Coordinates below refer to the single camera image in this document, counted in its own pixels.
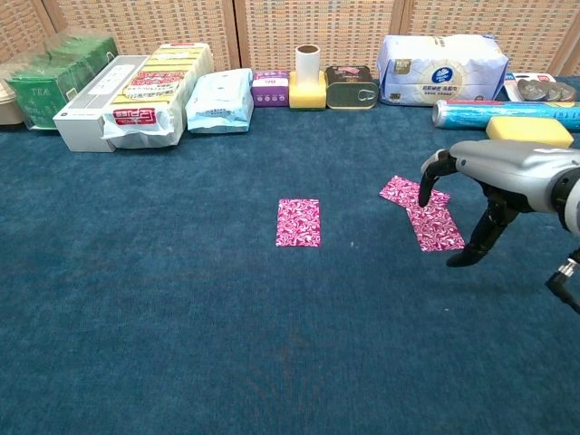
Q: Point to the yellow red snack package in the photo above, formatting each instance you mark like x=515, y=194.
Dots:
x=154, y=86

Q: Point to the white tissue pack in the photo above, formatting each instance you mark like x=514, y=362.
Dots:
x=439, y=72

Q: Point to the black gold luncheon meat can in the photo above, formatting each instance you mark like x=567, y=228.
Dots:
x=346, y=93

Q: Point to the beige lunch box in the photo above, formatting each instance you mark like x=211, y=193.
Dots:
x=8, y=106

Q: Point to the pink patterned card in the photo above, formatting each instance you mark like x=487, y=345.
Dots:
x=399, y=190
x=435, y=231
x=298, y=223

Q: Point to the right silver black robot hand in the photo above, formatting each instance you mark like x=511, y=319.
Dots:
x=507, y=172

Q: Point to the clear box green tea bags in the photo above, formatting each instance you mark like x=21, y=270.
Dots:
x=50, y=90

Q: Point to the woven bamboo folding screen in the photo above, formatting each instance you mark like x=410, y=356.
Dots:
x=317, y=27

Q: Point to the blue food wrap roll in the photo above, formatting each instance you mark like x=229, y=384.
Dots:
x=466, y=115

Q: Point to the small purple box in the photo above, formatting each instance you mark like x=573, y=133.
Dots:
x=270, y=93

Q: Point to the light blue wet wipes pack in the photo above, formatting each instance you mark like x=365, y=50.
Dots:
x=217, y=104

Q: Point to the loose yellow sponge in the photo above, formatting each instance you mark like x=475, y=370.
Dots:
x=528, y=129

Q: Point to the white power strip box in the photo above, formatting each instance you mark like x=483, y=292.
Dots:
x=86, y=122

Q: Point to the dark teal table cloth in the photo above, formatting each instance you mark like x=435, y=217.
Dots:
x=181, y=317

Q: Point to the yellow sponge under tube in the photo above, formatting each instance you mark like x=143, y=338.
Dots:
x=307, y=97

